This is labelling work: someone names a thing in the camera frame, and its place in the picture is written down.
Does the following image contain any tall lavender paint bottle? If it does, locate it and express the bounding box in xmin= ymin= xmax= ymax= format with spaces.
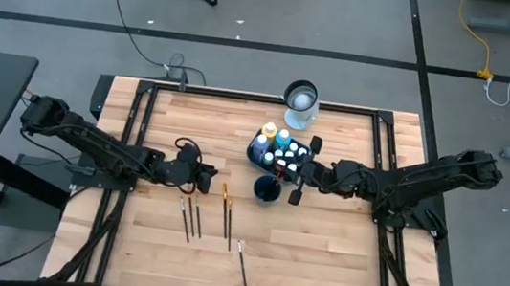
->
xmin=249 ymin=132 xmax=272 ymax=163

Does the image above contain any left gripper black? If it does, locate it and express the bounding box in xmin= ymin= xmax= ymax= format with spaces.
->
xmin=179 ymin=161 xmax=221 ymax=197

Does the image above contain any long black pen foreground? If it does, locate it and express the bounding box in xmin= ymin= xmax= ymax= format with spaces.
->
xmin=232 ymin=239 xmax=254 ymax=286

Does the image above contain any tall yellow paint bottle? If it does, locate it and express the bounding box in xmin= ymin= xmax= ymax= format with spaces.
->
xmin=260 ymin=120 xmax=279 ymax=142

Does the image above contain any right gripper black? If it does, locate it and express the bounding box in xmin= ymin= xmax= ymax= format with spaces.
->
xmin=286 ymin=133 xmax=350 ymax=211

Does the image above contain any tall teal paint bottle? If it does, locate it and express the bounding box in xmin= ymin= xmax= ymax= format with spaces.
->
xmin=273 ymin=127 xmax=293 ymax=151

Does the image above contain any teal plastic caddy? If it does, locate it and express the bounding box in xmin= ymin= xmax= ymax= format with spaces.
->
xmin=243 ymin=127 xmax=318 ymax=182

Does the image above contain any dark blue plastic cup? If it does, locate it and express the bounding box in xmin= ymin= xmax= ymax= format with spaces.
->
xmin=252 ymin=172 xmax=284 ymax=205

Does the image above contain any yellow extension cord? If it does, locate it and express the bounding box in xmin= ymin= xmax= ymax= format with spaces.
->
xmin=450 ymin=0 xmax=503 ymax=82

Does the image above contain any black floor cable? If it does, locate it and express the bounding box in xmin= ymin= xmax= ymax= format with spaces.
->
xmin=93 ymin=0 xmax=217 ymax=86

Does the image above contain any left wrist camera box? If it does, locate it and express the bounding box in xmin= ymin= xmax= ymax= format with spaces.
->
xmin=177 ymin=142 xmax=203 ymax=165

